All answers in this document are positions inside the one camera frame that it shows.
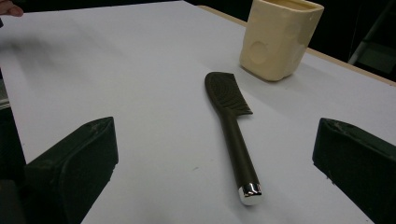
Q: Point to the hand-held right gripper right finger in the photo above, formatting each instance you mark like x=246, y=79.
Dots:
x=361, y=168

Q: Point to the dark brown comb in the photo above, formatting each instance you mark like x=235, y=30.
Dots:
x=236, y=146

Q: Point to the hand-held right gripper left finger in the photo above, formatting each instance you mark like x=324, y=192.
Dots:
x=74, y=168

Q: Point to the white table sheet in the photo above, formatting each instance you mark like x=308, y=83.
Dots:
x=149, y=93

